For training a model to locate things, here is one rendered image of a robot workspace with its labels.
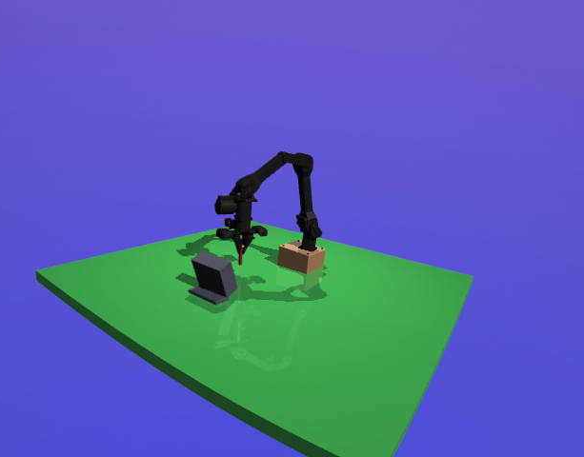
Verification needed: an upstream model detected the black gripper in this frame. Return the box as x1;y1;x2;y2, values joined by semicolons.
216;213;268;255

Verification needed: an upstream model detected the dark grey sloped panel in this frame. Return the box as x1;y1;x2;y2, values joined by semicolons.
189;251;238;305

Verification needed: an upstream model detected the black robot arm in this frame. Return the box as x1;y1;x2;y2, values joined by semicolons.
214;151;323;251

